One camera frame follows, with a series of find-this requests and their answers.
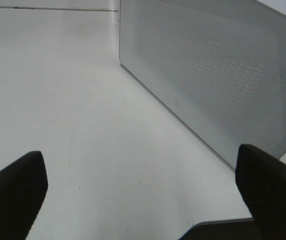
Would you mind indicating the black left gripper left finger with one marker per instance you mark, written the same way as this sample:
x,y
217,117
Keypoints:
x,y
23,188

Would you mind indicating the white microwave door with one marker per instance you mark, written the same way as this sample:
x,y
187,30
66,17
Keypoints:
x,y
216,64

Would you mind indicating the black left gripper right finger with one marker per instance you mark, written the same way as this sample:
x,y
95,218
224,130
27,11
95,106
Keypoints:
x,y
261,181

